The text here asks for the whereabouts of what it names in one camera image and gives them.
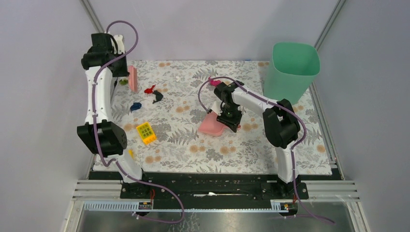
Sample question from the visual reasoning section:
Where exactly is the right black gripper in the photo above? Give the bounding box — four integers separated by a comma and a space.
217, 103, 243, 133

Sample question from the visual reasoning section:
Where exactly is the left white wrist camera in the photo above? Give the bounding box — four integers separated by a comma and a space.
113, 35, 125, 55

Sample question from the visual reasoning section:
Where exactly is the yellow toy block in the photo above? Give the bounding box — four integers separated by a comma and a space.
136, 122, 157, 145

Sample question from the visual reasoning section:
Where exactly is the pink plastic dustpan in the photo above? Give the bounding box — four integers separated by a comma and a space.
198, 112, 229, 136

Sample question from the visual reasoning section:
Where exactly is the purple cable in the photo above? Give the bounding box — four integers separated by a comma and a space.
197, 76, 337, 225
91, 20, 186, 225

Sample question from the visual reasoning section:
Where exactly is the magenta paper scrap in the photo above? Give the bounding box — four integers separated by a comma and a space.
208, 77, 221, 87

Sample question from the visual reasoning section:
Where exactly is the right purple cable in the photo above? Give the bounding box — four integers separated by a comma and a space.
197, 76, 337, 225

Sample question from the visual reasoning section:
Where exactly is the small yellow brick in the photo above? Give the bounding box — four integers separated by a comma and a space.
128, 150, 134, 159

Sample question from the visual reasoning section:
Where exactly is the red paper scrap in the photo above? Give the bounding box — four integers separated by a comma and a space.
144, 85, 156, 94

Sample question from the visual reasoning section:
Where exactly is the small navy paper scrap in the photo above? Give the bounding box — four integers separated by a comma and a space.
130, 102, 142, 112

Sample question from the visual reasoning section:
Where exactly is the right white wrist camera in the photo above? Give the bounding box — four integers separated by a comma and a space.
209, 101, 223, 116

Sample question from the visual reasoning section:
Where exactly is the black paper scrap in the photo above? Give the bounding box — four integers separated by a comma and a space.
153, 90, 163, 104

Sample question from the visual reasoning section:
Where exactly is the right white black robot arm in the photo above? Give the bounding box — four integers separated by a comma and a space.
214, 82, 301, 199

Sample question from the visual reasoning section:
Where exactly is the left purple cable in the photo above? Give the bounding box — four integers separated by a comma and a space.
91, 20, 186, 225

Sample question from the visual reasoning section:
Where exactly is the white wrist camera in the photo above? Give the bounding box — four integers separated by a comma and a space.
209, 101, 223, 116
113, 35, 125, 55

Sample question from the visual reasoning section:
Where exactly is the green paper scrap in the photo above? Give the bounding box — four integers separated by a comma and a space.
119, 79, 129, 85

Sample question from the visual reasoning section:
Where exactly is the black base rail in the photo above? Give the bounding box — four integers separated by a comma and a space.
88, 171, 310, 210

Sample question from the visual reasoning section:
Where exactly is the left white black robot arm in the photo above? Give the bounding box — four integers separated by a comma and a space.
77, 33, 150, 199

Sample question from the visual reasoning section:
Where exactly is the green plastic trash bin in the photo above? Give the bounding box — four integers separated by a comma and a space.
263, 42, 321, 105

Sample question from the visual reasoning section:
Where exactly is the floral patterned table mat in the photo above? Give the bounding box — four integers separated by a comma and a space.
93, 60, 332, 176

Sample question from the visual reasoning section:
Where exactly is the pink plastic hand brush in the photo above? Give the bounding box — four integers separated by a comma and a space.
128, 65, 138, 92

